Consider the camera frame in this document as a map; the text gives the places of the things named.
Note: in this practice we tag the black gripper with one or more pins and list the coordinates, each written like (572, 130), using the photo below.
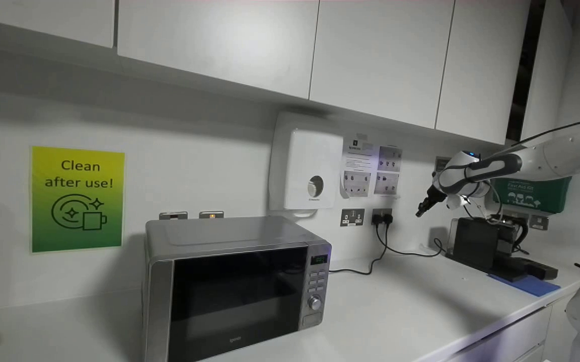
(436, 194)

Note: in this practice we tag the silver double wall socket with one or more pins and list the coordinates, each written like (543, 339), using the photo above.
(352, 217)
(379, 211)
(539, 221)
(174, 216)
(212, 213)

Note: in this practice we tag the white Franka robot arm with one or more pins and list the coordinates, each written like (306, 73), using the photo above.
(558, 156)

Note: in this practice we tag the black power plug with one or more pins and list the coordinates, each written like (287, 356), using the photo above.
(382, 221)

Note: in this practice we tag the white paper notice sheet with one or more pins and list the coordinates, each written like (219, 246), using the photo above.
(370, 169)

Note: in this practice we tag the black coffee machine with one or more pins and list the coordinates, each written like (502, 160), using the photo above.
(483, 243)

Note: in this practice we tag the green recycling sign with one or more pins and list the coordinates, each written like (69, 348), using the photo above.
(532, 194)

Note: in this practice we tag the blue mat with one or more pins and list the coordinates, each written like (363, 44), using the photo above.
(531, 283)

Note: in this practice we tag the white base cabinet front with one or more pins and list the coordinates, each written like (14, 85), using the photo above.
(503, 337)

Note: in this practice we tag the silver microwave oven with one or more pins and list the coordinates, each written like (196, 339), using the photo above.
(235, 293)

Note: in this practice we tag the green clean after use sign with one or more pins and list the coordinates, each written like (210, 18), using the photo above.
(78, 197)

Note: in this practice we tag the white wall cabinet door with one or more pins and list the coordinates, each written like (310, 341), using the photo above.
(482, 66)
(221, 36)
(380, 53)
(41, 17)

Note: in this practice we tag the black vertical wall strip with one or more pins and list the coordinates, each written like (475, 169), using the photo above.
(524, 73)

